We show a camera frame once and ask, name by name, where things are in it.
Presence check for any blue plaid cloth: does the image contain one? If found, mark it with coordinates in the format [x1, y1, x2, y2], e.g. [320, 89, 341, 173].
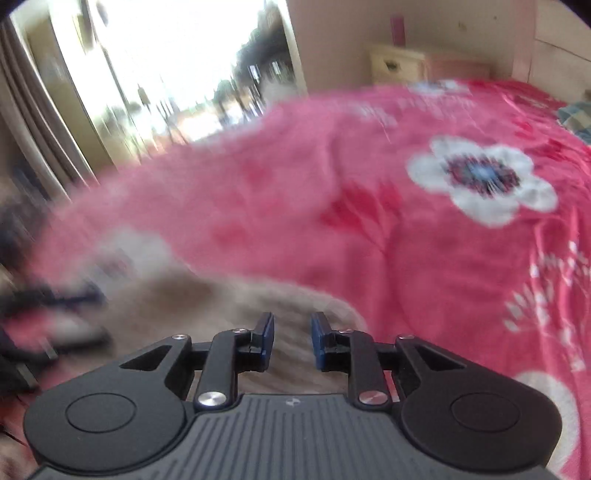
[556, 99, 591, 142]

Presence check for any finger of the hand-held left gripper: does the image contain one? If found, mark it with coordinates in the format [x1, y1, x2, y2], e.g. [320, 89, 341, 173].
[28, 282, 106, 310]
[41, 325, 114, 359]

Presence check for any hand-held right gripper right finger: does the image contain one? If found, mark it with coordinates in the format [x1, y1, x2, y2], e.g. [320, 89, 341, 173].
[310, 311, 466, 409]

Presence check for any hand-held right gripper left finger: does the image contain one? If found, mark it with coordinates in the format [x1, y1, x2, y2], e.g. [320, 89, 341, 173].
[119, 311, 276, 411]

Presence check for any cream nightstand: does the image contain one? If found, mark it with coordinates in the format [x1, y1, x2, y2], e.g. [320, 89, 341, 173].
[368, 44, 491, 86]

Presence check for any grey curtain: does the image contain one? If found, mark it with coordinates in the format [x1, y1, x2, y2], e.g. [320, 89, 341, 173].
[0, 18, 100, 195]

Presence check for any beige houndstooth knit coat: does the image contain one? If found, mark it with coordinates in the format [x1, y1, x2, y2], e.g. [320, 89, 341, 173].
[55, 265, 366, 398]

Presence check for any pink floral blanket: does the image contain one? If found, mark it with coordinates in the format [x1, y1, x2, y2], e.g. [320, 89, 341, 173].
[18, 78, 591, 480]

